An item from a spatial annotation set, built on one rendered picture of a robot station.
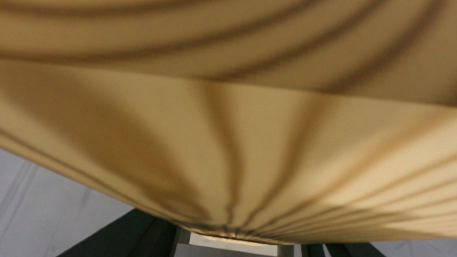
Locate grey panel wall with small slot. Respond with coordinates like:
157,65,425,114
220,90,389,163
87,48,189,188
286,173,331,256
0,150,457,257

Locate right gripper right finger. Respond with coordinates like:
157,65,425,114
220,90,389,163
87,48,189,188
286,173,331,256
301,242,386,257

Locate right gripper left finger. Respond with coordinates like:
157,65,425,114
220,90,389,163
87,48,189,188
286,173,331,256
56,208,182,257

